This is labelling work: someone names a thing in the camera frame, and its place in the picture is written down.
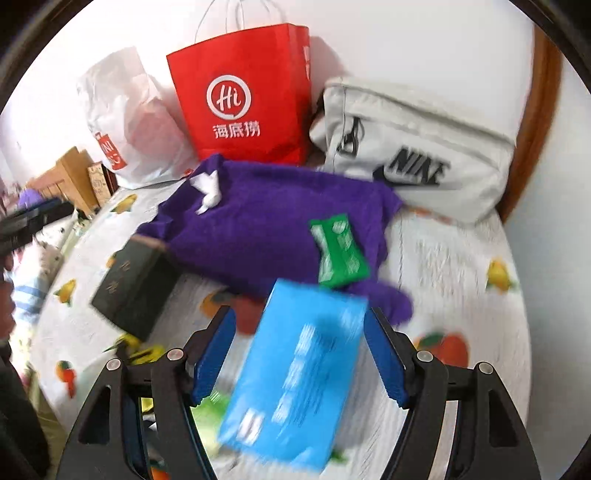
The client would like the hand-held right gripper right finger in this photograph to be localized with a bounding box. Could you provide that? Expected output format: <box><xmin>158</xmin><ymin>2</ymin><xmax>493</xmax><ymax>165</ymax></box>
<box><xmin>364</xmin><ymin>305</ymin><xmax>542</xmax><ymax>480</ymax></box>

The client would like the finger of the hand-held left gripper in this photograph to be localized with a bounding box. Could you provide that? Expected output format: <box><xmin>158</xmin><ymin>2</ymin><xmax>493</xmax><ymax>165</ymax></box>
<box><xmin>0</xmin><ymin>199</ymin><xmax>75</xmax><ymax>254</ymax></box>

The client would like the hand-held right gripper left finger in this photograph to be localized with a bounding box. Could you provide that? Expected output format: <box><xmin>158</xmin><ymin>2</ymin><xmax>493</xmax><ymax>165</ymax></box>
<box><xmin>55</xmin><ymin>305</ymin><xmax>238</xmax><ymax>480</ymax></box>

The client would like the blue tissue pack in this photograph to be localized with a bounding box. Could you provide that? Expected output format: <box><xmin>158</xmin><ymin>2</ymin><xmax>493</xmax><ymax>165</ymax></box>
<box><xmin>217</xmin><ymin>277</ymin><xmax>369</xmax><ymax>472</ymax></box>

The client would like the light green packet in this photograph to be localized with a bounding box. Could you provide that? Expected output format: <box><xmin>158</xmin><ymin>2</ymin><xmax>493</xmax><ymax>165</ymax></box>
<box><xmin>191</xmin><ymin>390</ymin><xmax>232</xmax><ymax>455</ymax></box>

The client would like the cardboard box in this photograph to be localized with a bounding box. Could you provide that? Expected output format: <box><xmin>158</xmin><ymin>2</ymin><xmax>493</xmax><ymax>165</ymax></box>
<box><xmin>34</xmin><ymin>147</ymin><xmax>100</xmax><ymax>217</ymax></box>

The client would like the brown printed booklet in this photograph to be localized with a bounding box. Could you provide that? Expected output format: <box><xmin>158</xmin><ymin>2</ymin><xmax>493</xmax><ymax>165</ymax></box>
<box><xmin>88</xmin><ymin>161</ymin><xmax>118</xmax><ymax>208</ymax></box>

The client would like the blue striped cloth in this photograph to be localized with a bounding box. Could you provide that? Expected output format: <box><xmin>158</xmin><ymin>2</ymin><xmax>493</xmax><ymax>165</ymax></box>
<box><xmin>11</xmin><ymin>281</ymin><xmax>47</xmax><ymax>319</ymax></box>

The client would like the black box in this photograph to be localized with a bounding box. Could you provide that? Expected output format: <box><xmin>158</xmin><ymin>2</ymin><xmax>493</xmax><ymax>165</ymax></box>
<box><xmin>90</xmin><ymin>233</ymin><xmax>182</xmax><ymax>342</ymax></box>

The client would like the fruit printed bed sheet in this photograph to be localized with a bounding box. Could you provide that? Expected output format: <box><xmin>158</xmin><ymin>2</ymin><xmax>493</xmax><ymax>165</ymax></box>
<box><xmin>32</xmin><ymin>185</ymin><xmax>532</xmax><ymax>480</ymax></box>

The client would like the green tissue pack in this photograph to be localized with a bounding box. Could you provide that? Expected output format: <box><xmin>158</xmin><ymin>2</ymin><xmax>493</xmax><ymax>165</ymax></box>
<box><xmin>308</xmin><ymin>213</ymin><xmax>371</xmax><ymax>289</ymax></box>

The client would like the purple fuzzy cloth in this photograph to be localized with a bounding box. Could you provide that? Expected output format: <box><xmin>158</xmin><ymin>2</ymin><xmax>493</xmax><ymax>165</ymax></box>
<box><xmin>136</xmin><ymin>154</ymin><xmax>414</xmax><ymax>330</ymax></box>

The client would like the white plastic shopping bag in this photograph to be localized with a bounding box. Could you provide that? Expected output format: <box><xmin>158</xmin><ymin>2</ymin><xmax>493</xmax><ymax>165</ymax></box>
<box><xmin>76</xmin><ymin>46</ymin><xmax>199</xmax><ymax>190</ymax></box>

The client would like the small white sock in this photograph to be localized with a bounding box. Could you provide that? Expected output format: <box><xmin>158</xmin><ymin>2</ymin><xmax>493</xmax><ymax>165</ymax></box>
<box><xmin>190</xmin><ymin>170</ymin><xmax>222</xmax><ymax>215</ymax></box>

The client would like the grey pouch with black logo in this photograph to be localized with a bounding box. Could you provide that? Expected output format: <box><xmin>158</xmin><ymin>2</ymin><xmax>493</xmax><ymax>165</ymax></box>
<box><xmin>308</xmin><ymin>76</ymin><xmax>518</xmax><ymax>224</ymax></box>

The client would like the red paper bag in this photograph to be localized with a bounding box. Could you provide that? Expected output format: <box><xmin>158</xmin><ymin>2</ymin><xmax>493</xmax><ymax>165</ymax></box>
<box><xmin>166</xmin><ymin>0</ymin><xmax>311</xmax><ymax>166</ymax></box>

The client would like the brown wooden headboard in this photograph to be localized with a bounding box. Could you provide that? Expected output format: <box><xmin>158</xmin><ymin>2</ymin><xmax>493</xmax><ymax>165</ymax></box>
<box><xmin>499</xmin><ymin>23</ymin><xmax>563</xmax><ymax>222</ymax></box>

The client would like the yellow bag with black straps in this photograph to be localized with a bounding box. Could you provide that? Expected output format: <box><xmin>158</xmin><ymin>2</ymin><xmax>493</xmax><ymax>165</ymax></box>
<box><xmin>113</xmin><ymin>335</ymin><xmax>164</xmax><ymax>367</ymax></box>

